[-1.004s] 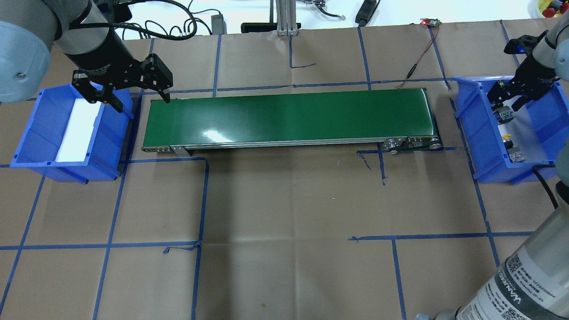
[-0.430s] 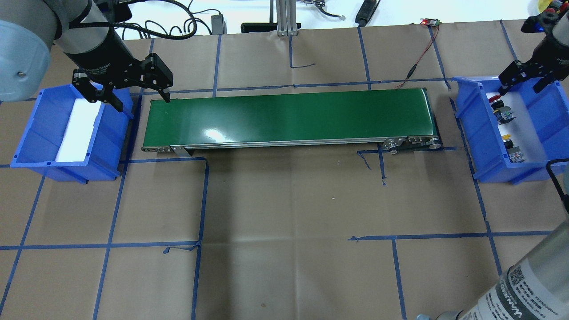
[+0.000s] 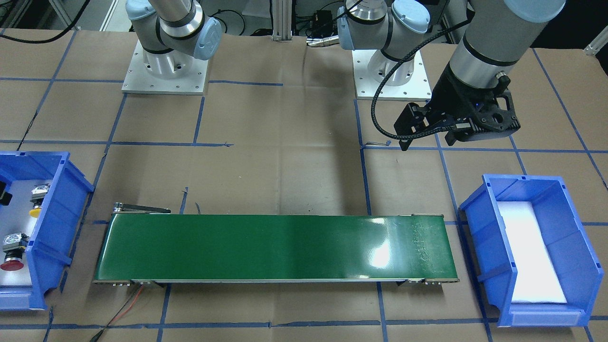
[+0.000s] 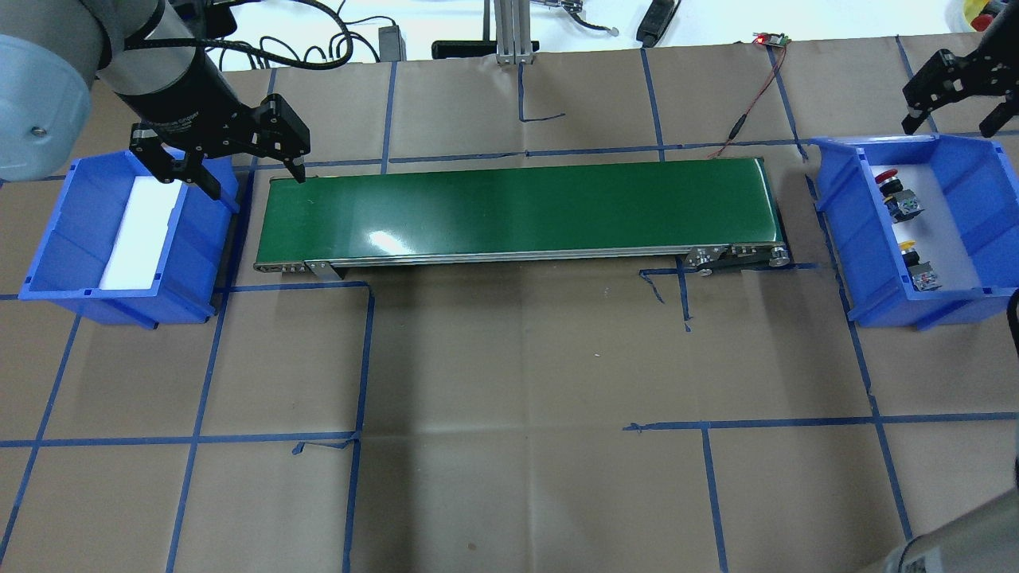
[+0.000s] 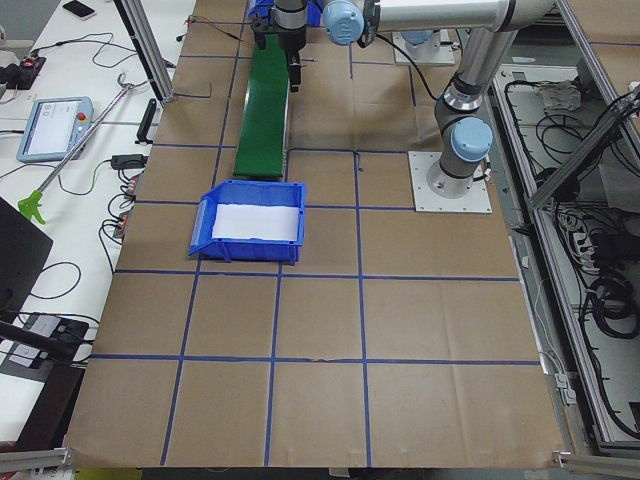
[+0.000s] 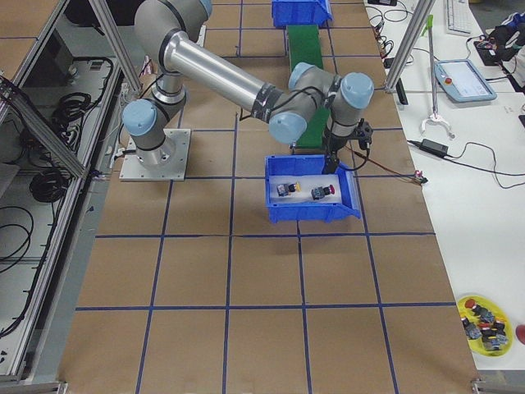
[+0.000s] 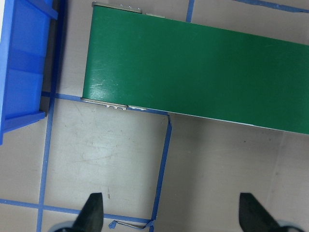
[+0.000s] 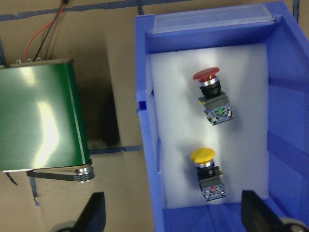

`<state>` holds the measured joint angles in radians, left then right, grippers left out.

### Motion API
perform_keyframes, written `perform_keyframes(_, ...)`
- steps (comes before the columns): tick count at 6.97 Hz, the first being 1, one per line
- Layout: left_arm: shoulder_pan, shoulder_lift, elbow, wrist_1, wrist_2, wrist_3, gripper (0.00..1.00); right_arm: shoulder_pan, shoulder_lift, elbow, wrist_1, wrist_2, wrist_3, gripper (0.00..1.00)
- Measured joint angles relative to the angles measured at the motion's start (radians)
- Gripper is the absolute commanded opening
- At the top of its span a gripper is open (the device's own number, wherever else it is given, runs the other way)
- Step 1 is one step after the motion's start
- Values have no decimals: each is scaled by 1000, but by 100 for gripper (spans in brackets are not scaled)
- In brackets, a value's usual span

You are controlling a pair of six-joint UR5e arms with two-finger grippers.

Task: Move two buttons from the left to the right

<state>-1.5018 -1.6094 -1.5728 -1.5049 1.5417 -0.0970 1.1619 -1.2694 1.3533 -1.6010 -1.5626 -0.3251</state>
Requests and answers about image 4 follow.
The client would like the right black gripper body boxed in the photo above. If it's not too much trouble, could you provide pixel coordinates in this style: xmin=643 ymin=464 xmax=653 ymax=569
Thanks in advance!
xmin=903 ymin=49 xmax=1017 ymax=117

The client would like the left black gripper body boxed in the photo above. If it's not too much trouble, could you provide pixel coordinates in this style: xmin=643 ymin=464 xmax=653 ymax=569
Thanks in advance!
xmin=130 ymin=94 xmax=310 ymax=174

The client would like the red push button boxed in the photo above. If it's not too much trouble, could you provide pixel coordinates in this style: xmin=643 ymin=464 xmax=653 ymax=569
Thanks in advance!
xmin=874 ymin=168 xmax=924 ymax=224

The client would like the yellow push button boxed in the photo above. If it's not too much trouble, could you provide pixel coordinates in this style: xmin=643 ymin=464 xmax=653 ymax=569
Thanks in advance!
xmin=898 ymin=240 xmax=942 ymax=291

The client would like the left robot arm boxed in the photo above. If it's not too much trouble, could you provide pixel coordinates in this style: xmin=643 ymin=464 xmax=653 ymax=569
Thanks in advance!
xmin=1 ymin=1 xmax=310 ymax=199

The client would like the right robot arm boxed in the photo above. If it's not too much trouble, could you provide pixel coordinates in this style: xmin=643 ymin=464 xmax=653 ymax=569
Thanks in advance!
xmin=863 ymin=1 xmax=1018 ymax=572

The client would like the yellow plate of buttons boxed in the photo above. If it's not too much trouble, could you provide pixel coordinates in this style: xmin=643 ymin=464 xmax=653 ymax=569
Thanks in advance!
xmin=961 ymin=0 xmax=1007 ymax=33

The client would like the blue destination bin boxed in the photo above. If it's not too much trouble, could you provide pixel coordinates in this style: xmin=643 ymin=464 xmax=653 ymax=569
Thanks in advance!
xmin=811 ymin=134 xmax=1018 ymax=330

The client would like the white foam pad source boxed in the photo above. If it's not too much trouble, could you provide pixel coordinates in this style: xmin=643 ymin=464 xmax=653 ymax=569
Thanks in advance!
xmin=99 ymin=177 xmax=183 ymax=290

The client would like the white foam pad destination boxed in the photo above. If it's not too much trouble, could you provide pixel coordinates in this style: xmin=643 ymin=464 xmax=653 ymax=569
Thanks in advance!
xmin=871 ymin=164 xmax=980 ymax=291

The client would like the small red led board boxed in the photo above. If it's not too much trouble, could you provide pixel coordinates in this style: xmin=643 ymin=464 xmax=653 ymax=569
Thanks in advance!
xmin=752 ymin=33 xmax=792 ymax=49

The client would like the blue source bin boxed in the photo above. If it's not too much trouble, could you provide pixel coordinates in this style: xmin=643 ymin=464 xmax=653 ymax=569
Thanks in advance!
xmin=18 ymin=151 xmax=239 ymax=329

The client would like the green conveyor belt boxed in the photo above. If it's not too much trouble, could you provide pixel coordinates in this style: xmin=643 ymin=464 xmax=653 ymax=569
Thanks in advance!
xmin=252 ymin=158 xmax=792 ymax=275

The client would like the red black conveyor wire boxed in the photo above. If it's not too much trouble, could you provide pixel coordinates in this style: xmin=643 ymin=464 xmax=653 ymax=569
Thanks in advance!
xmin=709 ymin=44 xmax=789 ymax=160

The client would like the aluminium frame post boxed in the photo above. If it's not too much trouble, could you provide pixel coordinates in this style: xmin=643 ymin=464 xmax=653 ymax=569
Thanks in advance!
xmin=494 ymin=0 xmax=535 ymax=66

